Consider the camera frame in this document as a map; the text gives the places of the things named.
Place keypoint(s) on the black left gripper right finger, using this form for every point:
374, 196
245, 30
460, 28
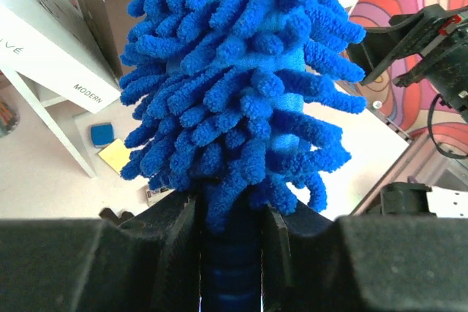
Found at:
363, 263

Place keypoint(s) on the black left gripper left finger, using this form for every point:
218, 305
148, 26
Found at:
149, 263

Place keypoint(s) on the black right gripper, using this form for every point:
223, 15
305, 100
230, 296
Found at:
437, 35

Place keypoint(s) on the blue microfiber duster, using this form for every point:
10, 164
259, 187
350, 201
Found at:
219, 88

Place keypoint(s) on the black detached clip part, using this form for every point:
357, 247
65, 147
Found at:
110, 215

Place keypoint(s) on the yellow sticky note pad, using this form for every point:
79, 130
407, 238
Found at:
115, 155

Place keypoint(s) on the blue eraser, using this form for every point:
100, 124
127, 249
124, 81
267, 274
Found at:
101, 134

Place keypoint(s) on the white small book stand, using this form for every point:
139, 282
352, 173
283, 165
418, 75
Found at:
57, 113

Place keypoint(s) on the clear pencil cup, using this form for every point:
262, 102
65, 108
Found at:
9, 119

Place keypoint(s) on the brown Fredonia book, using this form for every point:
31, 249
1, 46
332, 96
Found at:
109, 24

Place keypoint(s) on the white Mademoiselle book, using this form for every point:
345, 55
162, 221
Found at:
48, 42

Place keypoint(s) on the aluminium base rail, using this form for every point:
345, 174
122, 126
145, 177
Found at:
421, 162

